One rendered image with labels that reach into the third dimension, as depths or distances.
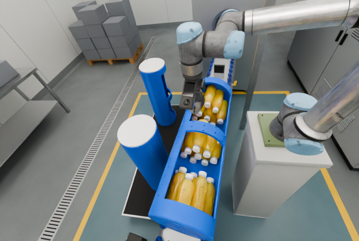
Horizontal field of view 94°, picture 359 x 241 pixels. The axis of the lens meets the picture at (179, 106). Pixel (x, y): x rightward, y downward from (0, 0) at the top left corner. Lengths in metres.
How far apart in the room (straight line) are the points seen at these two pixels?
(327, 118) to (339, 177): 1.85
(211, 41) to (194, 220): 0.61
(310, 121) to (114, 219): 1.95
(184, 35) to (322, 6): 0.36
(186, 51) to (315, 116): 0.46
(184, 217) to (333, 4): 0.78
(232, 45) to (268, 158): 0.61
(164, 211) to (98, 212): 1.59
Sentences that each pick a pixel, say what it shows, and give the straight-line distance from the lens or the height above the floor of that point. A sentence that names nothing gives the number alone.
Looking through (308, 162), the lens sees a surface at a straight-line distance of 0.99.
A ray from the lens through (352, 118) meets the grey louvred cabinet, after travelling 2.42.
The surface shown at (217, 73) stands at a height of 0.99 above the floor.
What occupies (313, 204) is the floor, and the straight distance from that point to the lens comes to 2.24.
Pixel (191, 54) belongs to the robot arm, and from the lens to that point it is 0.52.
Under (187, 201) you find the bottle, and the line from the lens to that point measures 0.80.
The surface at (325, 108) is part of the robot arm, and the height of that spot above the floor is 1.52.
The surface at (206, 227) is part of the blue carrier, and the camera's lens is 0.77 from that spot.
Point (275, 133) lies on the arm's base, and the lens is 0.96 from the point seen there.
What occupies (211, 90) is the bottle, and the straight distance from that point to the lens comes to 1.17.
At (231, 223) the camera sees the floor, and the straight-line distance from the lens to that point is 1.98.
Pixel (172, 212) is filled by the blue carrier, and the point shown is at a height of 1.23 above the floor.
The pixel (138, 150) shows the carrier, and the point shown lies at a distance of 1.18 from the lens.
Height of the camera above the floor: 1.94
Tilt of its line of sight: 45 degrees down
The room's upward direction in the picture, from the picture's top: 10 degrees counter-clockwise
